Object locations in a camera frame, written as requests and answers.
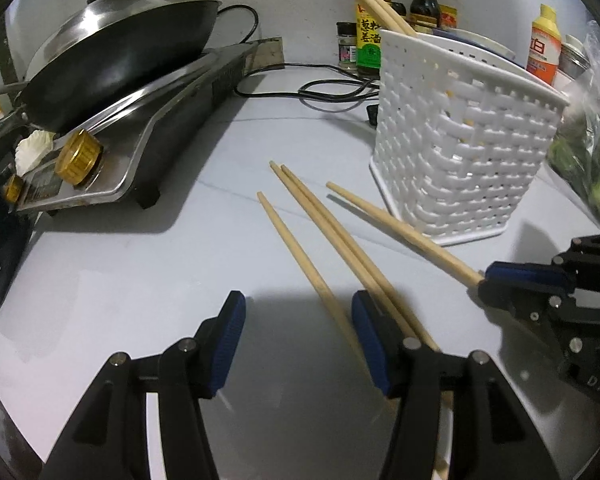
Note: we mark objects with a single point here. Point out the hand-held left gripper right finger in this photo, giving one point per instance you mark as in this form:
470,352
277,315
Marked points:
372,345

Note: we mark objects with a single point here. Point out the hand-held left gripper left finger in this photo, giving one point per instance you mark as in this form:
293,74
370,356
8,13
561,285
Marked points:
227,345

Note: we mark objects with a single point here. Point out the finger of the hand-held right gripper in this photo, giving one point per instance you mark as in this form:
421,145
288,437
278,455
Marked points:
525,274
515,300

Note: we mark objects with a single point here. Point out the white woven plastic basket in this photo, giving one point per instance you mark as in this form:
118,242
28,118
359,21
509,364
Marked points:
455,160

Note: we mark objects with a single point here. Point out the green leafy vegetables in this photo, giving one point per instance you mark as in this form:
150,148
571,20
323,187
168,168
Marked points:
590,175

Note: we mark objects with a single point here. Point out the clear plastic bag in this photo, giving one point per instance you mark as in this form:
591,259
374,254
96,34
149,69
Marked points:
585,125

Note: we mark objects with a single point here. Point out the steel jar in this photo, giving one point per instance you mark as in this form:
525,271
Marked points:
572,60

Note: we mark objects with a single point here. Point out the yellow orange squeeze bottle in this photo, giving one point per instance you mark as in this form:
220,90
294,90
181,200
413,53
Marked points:
542,55

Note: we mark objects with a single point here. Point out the steel induction cooker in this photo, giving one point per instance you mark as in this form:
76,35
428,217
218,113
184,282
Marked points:
180,95

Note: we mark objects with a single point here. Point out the red-capped green-label sauce bottle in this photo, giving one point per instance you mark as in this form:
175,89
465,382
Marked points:
369,55

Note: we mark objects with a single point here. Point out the yellow-capped amber sauce bottle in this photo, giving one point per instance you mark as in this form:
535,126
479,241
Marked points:
447,12

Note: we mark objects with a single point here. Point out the white garlic bulb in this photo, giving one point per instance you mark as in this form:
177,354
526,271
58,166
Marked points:
32,150

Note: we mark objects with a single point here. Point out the small spice jar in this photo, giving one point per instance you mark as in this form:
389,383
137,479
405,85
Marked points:
347,50

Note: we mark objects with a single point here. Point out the weathered wooden board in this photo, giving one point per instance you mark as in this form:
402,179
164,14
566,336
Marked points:
267,55

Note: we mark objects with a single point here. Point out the black wok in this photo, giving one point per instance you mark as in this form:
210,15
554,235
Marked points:
110,75

